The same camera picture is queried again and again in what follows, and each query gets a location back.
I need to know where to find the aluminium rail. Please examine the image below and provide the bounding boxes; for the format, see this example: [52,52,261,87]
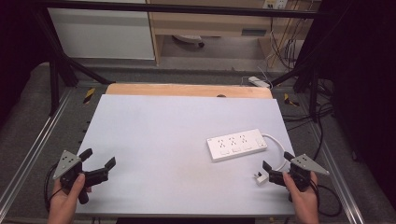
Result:
[0,89,77,214]
[297,92,366,224]

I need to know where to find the black curtain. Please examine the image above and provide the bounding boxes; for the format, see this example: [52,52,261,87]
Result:
[0,0,52,132]
[317,0,396,216]

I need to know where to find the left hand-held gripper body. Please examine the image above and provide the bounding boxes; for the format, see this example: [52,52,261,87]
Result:
[52,149,110,205]

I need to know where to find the white plug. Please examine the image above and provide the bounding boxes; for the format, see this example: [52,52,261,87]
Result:
[253,171,270,187]

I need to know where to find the black metal frame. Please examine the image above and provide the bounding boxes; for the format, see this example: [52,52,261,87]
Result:
[30,0,335,123]

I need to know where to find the white power cable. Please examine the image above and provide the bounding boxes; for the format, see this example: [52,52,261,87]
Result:
[261,133,288,173]

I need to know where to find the person's right hand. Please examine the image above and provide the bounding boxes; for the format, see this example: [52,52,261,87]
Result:
[282,171,320,224]

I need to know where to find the yellow black tape mark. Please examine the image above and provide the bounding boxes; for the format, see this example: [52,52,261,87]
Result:
[82,87,96,105]

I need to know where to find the wooden desk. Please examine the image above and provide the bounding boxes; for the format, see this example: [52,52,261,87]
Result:
[145,0,322,67]

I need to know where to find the hanging cable bundle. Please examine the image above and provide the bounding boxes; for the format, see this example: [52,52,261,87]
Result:
[268,0,312,71]

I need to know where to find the white chair base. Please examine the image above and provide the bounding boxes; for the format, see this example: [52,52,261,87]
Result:
[172,34,206,49]

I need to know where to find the white cabinet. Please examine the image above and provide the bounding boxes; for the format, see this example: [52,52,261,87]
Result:
[47,0,156,61]

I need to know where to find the person's left hand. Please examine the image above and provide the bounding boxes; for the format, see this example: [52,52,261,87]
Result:
[46,173,87,224]

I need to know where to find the black floor cables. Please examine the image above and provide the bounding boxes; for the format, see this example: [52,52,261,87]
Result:
[280,77,335,162]

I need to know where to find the small white floor power strip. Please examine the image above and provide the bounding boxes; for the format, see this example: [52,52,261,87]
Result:
[247,76,272,89]

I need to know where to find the wooden table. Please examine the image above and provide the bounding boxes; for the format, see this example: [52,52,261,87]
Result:
[105,82,274,100]

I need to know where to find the white wall socket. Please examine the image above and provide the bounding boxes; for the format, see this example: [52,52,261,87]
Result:
[262,0,289,10]

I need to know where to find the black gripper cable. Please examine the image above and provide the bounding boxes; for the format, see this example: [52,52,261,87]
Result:
[43,162,64,214]
[309,179,344,218]

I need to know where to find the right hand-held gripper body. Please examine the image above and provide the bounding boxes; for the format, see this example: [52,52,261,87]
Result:
[268,153,331,203]

